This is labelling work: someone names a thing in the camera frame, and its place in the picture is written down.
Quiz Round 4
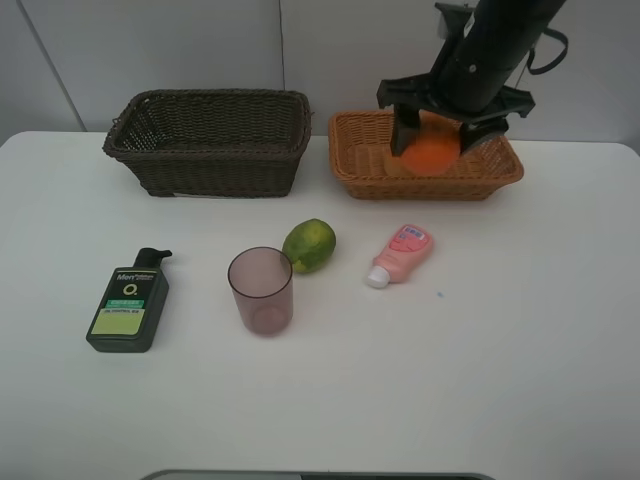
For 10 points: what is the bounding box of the green lime fruit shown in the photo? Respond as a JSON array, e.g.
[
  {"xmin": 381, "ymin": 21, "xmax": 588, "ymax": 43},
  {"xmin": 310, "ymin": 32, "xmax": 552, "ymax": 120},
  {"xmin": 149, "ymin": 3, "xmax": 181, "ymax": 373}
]
[{"xmin": 282, "ymin": 219, "xmax": 337, "ymax": 274}]

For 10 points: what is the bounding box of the round bread bun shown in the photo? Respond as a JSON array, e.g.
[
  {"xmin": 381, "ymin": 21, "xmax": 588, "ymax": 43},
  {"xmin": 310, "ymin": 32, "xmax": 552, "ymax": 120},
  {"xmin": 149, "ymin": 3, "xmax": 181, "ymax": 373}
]
[{"xmin": 384, "ymin": 156, "xmax": 411, "ymax": 178}]

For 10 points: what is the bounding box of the light brown wicker basket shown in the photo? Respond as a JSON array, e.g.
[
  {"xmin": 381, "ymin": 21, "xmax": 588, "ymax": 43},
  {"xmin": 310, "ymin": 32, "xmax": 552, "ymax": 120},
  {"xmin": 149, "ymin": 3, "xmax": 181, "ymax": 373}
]
[{"xmin": 329, "ymin": 111, "xmax": 524, "ymax": 201}]

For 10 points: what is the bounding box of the dark brown wicker basket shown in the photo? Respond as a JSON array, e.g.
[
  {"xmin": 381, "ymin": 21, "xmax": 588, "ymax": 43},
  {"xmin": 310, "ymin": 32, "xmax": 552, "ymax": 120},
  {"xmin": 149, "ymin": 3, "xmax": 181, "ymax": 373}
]
[{"xmin": 103, "ymin": 89, "xmax": 311, "ymax": 198}]

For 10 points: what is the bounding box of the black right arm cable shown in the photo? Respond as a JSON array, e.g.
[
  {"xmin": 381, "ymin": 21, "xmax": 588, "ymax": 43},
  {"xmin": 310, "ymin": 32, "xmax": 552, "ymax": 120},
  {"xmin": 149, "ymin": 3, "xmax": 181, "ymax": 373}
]
[{"xmin": 524, "ymin": 27, "xmax": 570, "ymax": 75}]

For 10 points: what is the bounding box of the dark green pump bottle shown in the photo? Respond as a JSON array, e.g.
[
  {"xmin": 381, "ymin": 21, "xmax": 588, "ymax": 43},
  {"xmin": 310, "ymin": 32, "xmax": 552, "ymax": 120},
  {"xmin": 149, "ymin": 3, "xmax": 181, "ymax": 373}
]
[{"xmin": 86, "ymin": 247, "xmax": 172, "ymax": 353}]

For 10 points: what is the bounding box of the purple translucent plastic cup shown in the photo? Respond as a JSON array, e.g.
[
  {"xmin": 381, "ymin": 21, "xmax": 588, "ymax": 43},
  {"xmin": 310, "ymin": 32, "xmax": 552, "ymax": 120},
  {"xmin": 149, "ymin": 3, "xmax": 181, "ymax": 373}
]
[{"xmin": 227, "ymin": 246, "xmax": 293, "ymax": 337}]

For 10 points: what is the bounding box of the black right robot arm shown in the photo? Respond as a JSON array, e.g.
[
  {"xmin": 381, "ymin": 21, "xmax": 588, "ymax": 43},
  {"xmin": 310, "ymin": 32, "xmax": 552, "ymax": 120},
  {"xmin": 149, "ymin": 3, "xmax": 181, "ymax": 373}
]
[{"xmin": 377, "ymin": 0, "xmax": 569, "ymax": 156}]

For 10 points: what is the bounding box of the pink lotion bottle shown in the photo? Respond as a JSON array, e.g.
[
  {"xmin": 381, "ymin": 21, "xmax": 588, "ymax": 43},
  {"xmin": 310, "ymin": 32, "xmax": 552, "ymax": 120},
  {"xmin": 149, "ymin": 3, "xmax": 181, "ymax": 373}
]
[{"xmin": 366, "ymin": 224, "xmax": 434, "ymax": 289}]

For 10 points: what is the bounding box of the orange mandarin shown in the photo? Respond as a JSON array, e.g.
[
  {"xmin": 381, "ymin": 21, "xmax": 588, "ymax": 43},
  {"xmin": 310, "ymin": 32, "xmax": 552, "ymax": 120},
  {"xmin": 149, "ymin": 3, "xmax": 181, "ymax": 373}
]
[{"xmin": 400, "ymin": 111, "xmax": 460, "ymax": 177}]

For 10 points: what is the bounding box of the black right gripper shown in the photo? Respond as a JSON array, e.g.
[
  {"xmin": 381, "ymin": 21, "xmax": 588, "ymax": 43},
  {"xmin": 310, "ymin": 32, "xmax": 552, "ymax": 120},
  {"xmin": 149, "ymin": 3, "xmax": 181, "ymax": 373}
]
[{"xmin": 376, "ymin": 69, "xmax": 535, "ymax": 157}]

